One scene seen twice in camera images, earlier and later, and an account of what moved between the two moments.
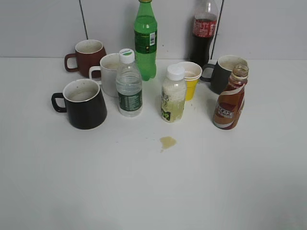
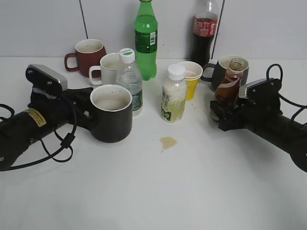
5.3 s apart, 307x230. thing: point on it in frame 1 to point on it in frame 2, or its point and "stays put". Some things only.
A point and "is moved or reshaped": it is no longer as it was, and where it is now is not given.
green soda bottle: (146, 33) stays put
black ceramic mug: (84, 102) is moved or reshaped
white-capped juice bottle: (173, 94) stays put
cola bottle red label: (205, 28) stays put
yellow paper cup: (193, 70) stays put
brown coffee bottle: (229, 108) is moved or reshaped
